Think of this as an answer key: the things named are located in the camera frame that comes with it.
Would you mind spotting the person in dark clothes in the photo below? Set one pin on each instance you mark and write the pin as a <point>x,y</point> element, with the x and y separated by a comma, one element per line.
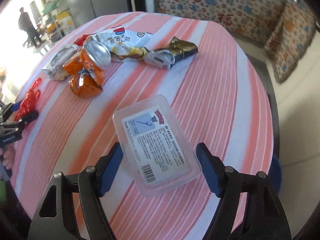
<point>25,24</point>

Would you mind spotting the patterned fu character blanket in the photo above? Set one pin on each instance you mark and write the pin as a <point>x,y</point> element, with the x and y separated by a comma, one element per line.
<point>284,28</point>

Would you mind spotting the crushed orange soda can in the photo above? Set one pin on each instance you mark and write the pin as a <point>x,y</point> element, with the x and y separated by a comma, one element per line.
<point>87,69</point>

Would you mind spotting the white yellow milk pouch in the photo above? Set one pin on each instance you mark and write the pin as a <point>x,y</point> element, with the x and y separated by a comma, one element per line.
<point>122,44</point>

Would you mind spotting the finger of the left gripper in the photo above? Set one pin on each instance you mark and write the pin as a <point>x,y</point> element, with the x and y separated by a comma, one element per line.
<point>15,127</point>
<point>7,110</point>

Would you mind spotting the red plastic wrapper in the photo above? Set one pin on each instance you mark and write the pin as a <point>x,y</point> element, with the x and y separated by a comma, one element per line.
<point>28,104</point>

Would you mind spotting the left hand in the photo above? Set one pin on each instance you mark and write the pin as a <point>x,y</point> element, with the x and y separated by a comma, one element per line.
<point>8,155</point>

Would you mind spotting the gold black snack wrapper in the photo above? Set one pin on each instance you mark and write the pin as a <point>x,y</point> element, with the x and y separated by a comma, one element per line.
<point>175,52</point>

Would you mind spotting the storage shelf with items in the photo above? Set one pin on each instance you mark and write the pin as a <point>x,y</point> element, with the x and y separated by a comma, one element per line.
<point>49,21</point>

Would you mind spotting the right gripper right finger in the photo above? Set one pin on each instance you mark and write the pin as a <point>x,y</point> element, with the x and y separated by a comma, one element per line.
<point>248,208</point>

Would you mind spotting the clear plastic box with label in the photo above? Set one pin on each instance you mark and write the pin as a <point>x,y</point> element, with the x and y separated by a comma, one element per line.
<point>157,151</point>

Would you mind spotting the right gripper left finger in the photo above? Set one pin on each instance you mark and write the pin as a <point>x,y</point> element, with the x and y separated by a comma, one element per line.
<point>55,216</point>

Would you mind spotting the pink striped tablecloth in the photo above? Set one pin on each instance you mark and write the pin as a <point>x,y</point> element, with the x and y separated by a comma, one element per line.
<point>215,94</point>

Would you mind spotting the yellow white cardboard box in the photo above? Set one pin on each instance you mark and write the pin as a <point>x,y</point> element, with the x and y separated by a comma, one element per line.
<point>66,22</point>

